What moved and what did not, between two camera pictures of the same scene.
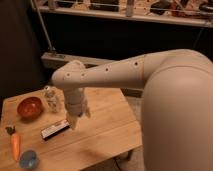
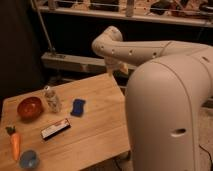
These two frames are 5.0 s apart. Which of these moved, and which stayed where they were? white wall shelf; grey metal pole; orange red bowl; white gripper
Moved: white gripper
Stayed: white wall shelf; orange red bowl; grey metal pole
